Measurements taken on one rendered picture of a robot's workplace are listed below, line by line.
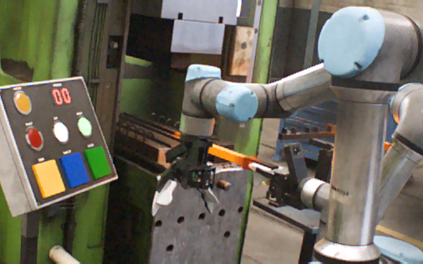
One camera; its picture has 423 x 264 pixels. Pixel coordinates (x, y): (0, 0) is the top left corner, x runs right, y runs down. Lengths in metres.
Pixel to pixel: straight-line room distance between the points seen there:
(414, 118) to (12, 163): 0.88
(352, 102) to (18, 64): 1.34
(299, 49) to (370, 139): 10.35
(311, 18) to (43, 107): 9.91
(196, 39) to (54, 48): 0.42
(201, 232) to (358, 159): 1.07
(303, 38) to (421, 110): 9.93
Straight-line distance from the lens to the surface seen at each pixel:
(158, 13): 1.81
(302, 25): 11.35
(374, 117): 1.02
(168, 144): 1.92
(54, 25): 1.79
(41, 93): 1.50
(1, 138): 1.40
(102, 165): 1.58
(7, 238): 2.29
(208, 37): 1.92
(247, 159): 1.76
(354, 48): 0.99
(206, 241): 2.06
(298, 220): 2.12
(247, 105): 1.29
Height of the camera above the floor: 1.44
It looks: 11 degrees down
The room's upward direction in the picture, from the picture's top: 7 degrees clockwise
